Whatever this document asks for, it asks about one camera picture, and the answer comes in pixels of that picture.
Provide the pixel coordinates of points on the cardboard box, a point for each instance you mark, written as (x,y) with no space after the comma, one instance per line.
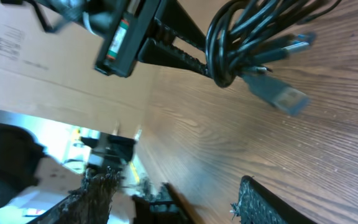
(52,76)

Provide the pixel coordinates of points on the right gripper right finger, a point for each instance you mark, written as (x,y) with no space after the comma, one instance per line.
(257,205)

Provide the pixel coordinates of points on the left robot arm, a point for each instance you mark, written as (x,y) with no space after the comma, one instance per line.
(54,15)

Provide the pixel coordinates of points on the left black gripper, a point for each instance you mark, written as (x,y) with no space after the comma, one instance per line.
(144,31)

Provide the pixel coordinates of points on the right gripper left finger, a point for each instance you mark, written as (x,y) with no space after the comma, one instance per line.
(88,194)

